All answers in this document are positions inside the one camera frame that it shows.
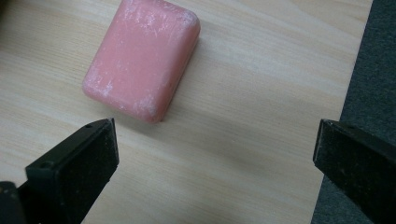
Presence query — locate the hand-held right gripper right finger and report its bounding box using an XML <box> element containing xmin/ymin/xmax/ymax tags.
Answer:
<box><xmin>312</xmin><ymin>119</ymin><xmax>396</xmax><ymax>224</ymax></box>

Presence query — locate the pink soap bar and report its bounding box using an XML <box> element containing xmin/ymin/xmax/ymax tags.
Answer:
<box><xmin>81</xmin><ymin>0</ymin><xmax>202</xmax><ymax>124</ymax></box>

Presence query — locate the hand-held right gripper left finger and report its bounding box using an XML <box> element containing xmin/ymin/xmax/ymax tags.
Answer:
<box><xmin>18</xmin><ymin>118</ymin><xmax>120</xmax><ymax>224</ymax></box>

